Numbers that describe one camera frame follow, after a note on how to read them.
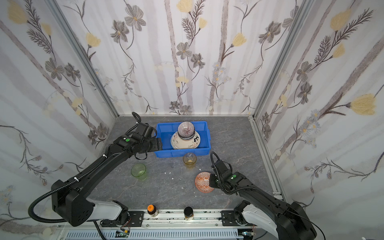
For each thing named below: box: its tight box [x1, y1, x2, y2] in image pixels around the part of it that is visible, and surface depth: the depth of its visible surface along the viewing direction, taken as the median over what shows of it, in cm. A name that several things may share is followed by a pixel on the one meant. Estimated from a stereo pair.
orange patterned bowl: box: [195, 171, 214, 193], surface depth 86 cm
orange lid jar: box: [147, 204, 159, 217], surface depth 71 cm
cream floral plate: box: [170, 130, 201, 150], surface depth 101 cm
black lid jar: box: [184, 206, 194, 221], surface depth 69 cm
